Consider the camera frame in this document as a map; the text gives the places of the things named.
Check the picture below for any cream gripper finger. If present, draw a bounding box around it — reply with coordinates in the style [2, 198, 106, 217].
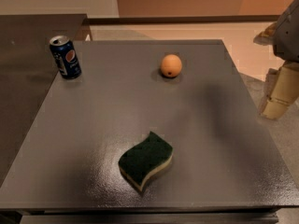
[253, 22, 277, 46]
[259, 61, 299, 119]

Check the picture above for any orange fruit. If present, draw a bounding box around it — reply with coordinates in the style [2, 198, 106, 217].
[160, 54, 182, 78]

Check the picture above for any green and yellow sponge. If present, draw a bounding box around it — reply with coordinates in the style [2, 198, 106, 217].
[118, 132, 173, 191]

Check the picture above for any blue Pepsi can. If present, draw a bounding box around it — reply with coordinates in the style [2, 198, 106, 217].
[50, 35, 81, 79]

